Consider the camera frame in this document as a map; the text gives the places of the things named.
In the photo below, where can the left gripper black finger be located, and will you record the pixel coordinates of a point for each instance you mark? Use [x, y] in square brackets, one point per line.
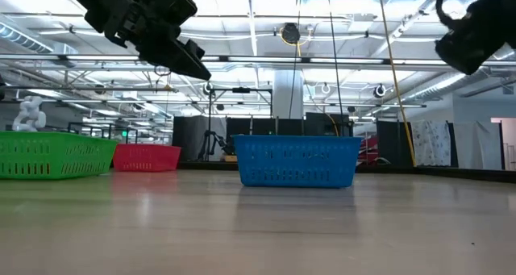
[192, 49]
[169, 61]

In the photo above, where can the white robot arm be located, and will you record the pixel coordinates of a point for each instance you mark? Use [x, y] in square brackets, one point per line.
[30, 113]

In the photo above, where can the small black ceiling reel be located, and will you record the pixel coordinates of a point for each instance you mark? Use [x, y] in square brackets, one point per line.
[379, 90]
[208, 89]

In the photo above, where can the dark grey partition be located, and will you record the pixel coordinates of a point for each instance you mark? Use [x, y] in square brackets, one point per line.
[185, 138]

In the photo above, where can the black metal railing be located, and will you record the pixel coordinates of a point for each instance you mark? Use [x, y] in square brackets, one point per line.
[101, 124]

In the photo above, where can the red plastic basket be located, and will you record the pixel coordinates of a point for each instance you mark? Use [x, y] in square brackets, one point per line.
[147, 158]

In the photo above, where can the white building column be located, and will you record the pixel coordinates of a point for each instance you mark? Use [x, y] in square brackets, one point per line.
[282, 93]

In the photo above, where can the row of black screens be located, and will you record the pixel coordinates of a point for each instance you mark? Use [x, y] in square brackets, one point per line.
[262, 126]

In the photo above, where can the white patterned curtain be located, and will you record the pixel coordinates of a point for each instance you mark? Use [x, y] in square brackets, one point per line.
[431, 144]

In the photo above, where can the long white light bar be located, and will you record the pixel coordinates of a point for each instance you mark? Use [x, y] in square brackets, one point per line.
[346, 60]

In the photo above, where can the black curtain panel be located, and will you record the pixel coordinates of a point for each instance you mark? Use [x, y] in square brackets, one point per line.
[393, 146]

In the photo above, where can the black box panel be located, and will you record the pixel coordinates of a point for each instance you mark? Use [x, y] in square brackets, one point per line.
[322, 123]

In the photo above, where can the green plastic basket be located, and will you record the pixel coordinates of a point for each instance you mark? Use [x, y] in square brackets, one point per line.
[52, 158]

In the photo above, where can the blue plastic basket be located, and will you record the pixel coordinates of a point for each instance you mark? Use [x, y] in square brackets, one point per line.
[294, 162]

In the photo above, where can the red equipment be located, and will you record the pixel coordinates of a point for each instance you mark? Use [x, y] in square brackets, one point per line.
[369, 148]

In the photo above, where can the silver air duct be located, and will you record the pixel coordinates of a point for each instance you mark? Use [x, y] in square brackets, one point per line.
[443, 85]
[24, 39]

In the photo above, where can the black gantry frame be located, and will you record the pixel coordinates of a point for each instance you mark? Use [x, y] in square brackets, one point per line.
[241, 90]

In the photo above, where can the black aluminium table frame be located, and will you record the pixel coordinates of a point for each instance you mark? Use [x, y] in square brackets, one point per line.
[463, 173]

